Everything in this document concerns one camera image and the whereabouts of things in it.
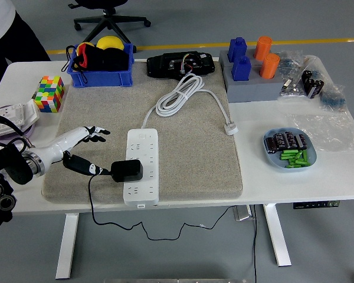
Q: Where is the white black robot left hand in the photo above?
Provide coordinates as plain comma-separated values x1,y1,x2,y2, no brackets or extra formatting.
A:
40,126,111,177

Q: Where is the thin black adapter cord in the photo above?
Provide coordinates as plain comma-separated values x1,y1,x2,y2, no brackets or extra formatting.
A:
88,173,235,241

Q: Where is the black power adapter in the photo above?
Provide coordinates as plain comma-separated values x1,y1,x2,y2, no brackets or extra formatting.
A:
110,159,143,183

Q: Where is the white power strip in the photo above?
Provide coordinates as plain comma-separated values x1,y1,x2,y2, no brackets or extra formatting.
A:
123,127,160,207

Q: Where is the colourful puzzle cube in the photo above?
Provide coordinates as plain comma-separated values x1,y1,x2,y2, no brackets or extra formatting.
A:
34,75,65,114

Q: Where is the grey-brown mat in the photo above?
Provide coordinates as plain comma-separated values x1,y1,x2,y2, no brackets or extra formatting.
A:
41,60,244,204

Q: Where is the white socket panel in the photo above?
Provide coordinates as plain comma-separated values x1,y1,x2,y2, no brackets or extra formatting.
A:
0,103,25,138

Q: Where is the blue plastic bin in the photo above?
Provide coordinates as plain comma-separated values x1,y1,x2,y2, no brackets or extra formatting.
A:
67,43,135,88

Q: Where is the white table leg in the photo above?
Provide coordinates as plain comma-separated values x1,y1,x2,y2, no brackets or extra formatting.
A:
263,203,292,268
55,213,80,280

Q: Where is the black cloth pouch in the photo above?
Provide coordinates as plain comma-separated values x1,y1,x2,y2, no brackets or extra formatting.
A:
65,44,130,83

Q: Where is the small yellow ball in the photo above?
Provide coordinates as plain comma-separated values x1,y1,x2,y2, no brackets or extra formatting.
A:
76,42,95,57

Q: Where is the person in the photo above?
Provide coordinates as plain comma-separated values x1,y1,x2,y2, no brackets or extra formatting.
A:
0,0,51,101

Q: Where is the large yellow ball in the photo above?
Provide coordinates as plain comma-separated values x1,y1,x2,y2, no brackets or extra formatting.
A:
96,35,125,51

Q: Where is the black electronic device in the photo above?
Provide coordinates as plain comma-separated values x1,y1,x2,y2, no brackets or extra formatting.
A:
146,51,216,80

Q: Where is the black office chair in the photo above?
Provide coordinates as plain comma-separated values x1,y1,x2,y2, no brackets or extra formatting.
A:
67,0,152,45

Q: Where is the grey block holder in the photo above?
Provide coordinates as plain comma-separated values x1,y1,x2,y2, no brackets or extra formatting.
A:
225,63,284,103
218,49,281,69

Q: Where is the blue block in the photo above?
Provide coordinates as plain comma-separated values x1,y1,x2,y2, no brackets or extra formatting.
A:
231,55,252,83
227,37,248,63

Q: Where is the black capacitor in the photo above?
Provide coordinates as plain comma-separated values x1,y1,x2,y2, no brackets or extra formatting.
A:
273,133,287,149
294,133,309,150
283,131,299,148
265,136,280,154

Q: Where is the light blue tray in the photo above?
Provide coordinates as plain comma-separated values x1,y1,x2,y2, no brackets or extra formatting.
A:
263,127,317,173

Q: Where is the orange cylinder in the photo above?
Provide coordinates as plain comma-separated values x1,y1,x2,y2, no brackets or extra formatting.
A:
258,52,281,80
253,35,273,61

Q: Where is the clear bag of metal parts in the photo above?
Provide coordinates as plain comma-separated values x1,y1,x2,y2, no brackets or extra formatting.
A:
278,75,309,98

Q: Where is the clear bag of blue components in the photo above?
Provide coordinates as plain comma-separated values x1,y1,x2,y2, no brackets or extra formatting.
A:
278,50,304,77
320,84,348,112

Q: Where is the clear bag of black capacitors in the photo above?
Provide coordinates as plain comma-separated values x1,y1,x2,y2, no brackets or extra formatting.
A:
300,55,327,100

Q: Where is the black table control panel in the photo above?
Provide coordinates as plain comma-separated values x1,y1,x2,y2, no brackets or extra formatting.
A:
293,200,342,210

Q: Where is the empty clear plastic bag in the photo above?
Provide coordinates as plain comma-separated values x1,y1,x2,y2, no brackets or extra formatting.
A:
286,111,354,153

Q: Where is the white switch panel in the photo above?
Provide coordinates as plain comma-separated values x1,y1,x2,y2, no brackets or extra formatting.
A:
22,98,40,127

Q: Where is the white power strip cable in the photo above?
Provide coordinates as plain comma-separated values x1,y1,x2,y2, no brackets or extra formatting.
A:
140,73,239,136

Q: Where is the silver metal bracket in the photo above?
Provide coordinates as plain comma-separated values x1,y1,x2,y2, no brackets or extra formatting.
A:
232,205,253,222

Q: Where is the black hanging cable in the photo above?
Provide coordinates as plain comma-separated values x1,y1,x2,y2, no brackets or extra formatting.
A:
252,205,258,283

